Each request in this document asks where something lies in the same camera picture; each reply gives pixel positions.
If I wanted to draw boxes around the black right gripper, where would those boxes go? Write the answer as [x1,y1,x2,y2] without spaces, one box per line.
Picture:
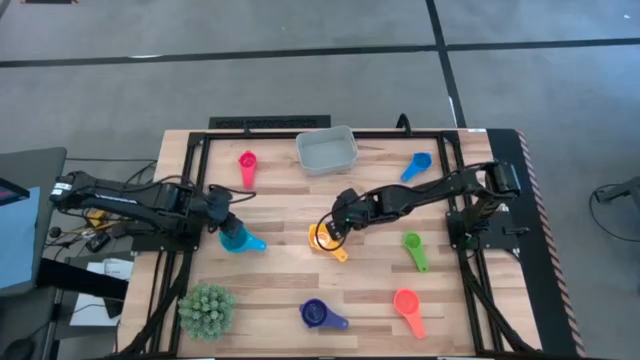
[326,188,374,244]

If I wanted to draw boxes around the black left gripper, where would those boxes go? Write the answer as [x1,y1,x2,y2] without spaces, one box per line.
[201,187,248,242]

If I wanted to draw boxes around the teal measuring cup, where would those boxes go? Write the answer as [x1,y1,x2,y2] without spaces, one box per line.
[218,222,268,255]

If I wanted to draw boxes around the yellow measuring cup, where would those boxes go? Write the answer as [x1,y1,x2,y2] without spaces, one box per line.
[307,223,350,264]

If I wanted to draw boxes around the pink measuring cup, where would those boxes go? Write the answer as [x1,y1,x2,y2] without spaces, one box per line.
[237,150,258,190]

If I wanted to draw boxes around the purple measuring cup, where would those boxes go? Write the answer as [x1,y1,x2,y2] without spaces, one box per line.
[299,298,350,331]

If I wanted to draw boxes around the orange measuring cup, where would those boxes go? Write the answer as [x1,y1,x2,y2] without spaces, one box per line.
[392,288,427,340]

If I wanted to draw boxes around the blue measuring cup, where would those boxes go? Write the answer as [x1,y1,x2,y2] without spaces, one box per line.
[399,151,433,184]

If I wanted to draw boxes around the green measuring cup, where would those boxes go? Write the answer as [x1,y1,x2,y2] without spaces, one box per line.
[402,230,430,274]

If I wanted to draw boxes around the grey plastic basket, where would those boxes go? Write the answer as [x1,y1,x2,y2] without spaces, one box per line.
[294,124,359,177]

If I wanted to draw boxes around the green artificial plant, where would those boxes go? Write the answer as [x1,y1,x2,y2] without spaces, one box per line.
[177,282,237,344]

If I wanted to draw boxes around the black ribbed floor grille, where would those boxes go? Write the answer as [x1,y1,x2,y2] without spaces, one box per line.
[208,114,332,130]

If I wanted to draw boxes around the white paper sheets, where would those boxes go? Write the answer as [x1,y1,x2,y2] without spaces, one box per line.
[69,258,135,327]

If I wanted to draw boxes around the black mat with striped edge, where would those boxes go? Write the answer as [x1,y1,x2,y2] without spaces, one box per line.
[487,128,587,359]

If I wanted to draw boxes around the blue panel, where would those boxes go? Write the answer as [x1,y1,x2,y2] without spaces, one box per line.
[0,186,42,291]

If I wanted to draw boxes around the dark monitor corner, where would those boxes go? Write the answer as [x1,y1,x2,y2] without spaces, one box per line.
[0,177,30,207]

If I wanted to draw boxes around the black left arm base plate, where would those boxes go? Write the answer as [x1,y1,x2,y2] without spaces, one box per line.
[130,233,201,254]

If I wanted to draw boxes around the black aluminium table frame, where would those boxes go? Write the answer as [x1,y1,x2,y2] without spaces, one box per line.
[114,128,539,359]

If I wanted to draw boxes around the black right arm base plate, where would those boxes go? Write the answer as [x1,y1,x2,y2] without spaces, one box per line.
[446,209,522,252]

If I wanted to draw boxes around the black floor stand with cable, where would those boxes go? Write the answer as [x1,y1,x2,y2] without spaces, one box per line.
[588,174,640,244]

